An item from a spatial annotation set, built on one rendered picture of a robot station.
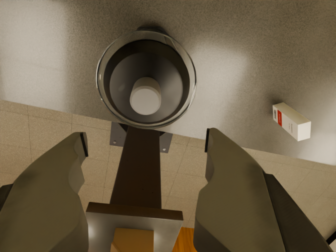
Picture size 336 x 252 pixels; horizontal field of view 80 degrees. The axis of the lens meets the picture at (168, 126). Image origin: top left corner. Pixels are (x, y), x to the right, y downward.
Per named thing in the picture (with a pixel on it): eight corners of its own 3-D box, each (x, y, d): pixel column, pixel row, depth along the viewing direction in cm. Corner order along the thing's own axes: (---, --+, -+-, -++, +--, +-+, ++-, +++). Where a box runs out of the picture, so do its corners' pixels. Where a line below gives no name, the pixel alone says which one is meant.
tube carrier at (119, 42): (178, 22, 38) (200, 30, 19) (177, 78, 43) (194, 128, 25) (120, 22, 38) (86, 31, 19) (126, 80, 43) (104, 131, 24)
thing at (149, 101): (188, 37, 22) (200, 45, 16) (185, 114, 26) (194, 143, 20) (101, 38, 21) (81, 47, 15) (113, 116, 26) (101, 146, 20)
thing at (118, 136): (167, 152, 170) (178, 271, 91) (109, 144, 163) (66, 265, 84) (181, 99, 148) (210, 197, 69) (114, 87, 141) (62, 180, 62)
